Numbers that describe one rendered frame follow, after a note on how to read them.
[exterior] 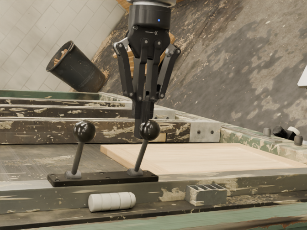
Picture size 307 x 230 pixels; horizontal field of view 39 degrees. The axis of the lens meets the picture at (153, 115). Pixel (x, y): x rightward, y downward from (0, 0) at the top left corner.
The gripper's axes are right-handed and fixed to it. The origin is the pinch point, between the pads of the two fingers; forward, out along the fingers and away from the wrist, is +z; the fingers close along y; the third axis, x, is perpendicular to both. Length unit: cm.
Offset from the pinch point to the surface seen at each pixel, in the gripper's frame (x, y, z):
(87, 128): 5.4, 12.0, 0.9
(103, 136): -55, -13, 13
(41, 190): 1.0, 17.9, 12.0
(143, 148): 1.9, 0.2, 5.1
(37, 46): -582, -97, -22
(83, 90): -476, -137, 31
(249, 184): 1.0, -25.6, 13.4
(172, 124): -55, -37, 9
